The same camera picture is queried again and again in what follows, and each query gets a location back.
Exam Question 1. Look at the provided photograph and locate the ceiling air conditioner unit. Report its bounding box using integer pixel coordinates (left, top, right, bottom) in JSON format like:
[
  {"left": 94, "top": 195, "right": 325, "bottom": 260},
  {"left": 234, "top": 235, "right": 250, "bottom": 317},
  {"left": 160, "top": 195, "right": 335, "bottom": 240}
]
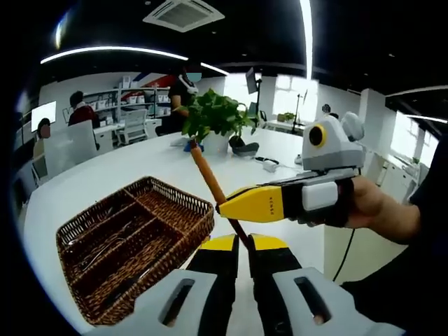
[{"left": 142, "top": 0, "right": 225, "bottom": 33}]

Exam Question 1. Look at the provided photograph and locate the white storage shelf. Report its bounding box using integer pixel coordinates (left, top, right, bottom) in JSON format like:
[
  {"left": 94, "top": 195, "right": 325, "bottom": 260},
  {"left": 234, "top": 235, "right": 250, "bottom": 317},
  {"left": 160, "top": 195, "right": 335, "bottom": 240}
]
[{"left": 83, "top": 75, "right": 172, "bottom": 127}]

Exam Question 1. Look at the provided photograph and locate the white bright screen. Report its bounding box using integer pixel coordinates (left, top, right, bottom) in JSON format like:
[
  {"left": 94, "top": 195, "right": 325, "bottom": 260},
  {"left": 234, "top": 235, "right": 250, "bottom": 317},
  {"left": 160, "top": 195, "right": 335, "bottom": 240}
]
[{"left": 30, "top": 100, "right": 57, "bottom": 133}]

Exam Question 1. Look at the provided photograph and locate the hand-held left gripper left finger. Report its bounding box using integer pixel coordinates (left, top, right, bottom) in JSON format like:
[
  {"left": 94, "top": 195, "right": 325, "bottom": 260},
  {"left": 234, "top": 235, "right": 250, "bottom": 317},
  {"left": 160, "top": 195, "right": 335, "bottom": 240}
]
[{"left": 85, "top": 233, "right": 240, "bottom": 336}]

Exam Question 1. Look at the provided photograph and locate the person's right hand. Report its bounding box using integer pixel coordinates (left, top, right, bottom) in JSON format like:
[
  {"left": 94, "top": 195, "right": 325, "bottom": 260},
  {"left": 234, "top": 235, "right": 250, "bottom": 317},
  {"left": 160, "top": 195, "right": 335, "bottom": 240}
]
[{"left": 290, "top": 174, "right": 389, "bottom": 229}]

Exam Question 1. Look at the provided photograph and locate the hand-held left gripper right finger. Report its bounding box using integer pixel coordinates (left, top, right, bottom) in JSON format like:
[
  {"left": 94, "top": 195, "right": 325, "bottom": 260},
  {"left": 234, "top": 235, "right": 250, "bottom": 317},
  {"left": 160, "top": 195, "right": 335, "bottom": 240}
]
[{"left": 247, "top": 233, "right": 405, "bottom": 336}]

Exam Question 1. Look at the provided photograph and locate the large white office chair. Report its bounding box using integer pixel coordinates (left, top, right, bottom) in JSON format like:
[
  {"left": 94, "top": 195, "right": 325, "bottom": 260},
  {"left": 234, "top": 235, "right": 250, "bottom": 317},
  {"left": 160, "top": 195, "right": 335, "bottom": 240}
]
[{"left": 43, "top": 120, "right": 99, "bottom": 176}]

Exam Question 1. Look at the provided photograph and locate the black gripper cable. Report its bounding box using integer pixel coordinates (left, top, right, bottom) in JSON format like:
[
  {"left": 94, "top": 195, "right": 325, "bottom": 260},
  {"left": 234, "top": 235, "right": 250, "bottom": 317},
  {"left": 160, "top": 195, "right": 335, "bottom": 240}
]
[{"left": 331, "top": 227, "right": 356, "bottom": 282}]

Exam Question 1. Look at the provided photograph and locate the white power adapter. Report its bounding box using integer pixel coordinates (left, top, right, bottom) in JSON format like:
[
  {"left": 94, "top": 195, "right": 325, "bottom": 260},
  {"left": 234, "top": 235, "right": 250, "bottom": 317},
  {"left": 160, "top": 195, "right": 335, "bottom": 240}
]
[{"left": 254, "top": 156, "right": 281, "bottom": 174}]

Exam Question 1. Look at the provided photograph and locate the silver fork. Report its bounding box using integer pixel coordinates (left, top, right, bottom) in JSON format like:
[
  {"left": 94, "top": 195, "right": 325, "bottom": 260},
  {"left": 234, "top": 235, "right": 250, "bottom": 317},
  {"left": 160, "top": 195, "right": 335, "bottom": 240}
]
[{"left": 78, "top": 216, "right": 155, "bottom": 279}]

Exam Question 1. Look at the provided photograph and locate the white plant pot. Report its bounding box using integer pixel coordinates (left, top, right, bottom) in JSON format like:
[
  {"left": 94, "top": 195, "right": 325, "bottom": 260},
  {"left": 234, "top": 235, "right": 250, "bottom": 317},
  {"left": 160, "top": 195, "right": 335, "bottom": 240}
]
[{"left": 202, "top": 131, "right": 230, "bottom": 157}]

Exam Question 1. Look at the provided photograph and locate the white mesh office chair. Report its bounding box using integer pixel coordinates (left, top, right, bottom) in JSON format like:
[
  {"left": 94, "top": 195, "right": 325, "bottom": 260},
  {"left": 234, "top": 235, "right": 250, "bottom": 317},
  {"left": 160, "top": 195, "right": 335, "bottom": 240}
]
[{"left": 117, "top": 108, "right": 150, "bottom": 146}]

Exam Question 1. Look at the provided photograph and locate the ceiling light strip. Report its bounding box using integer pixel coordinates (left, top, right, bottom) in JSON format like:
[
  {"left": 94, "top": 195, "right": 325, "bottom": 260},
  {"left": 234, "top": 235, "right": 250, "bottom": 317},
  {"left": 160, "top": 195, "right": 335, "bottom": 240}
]
[
  {"left": 199, "top": 62, "right": 230, "bottom": 76},
  {"left": 300, "top": 0, "right": 314, "bottom": 81},
  {"left": 40, "top": 45, "right": 189, "bottom": 65}
]

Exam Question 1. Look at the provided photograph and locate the green leafy plant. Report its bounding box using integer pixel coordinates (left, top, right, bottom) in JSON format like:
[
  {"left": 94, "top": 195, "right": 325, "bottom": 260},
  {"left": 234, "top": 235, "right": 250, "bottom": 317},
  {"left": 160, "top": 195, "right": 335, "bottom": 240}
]
[{"left": 181, "top": 87, "right": 260, "bottom": 144}]

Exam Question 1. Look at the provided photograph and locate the brown wooden chopstick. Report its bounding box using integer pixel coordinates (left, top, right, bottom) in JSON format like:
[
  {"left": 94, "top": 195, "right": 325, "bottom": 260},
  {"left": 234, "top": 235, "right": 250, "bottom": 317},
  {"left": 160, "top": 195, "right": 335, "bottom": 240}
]
[{"left": 188, "top": 139, "right": 258, "bottom": 252}]

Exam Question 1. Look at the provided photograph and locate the person's black shirt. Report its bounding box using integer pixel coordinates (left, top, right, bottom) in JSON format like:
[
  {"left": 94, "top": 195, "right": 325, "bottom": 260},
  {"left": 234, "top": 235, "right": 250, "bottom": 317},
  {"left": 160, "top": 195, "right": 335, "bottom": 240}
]
[{"left": 341, "top": 136, "right": 448, "bottom": 333}]

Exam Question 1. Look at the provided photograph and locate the brown wicker utensil storage tray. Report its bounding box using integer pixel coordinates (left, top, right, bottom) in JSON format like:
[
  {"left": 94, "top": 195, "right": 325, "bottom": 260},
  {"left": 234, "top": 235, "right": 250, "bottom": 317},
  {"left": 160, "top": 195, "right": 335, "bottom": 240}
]
[{"left": 55, "top": 176, "right": 216, "bottom": 326}]

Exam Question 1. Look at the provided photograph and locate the black grey device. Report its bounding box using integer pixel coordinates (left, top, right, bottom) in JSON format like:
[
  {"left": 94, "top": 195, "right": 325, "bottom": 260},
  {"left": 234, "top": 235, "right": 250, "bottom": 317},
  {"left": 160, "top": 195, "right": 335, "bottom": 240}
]
[{"left": 228, "top": 135, "right": 260, "bottom": 158}]

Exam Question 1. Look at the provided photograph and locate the monitor on stand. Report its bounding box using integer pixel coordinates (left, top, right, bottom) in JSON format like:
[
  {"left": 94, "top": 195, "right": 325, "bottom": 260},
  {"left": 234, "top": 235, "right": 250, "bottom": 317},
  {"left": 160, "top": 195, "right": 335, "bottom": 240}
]
[{"left": 245, "top": 66, "right": 263, "bottom": 116}]

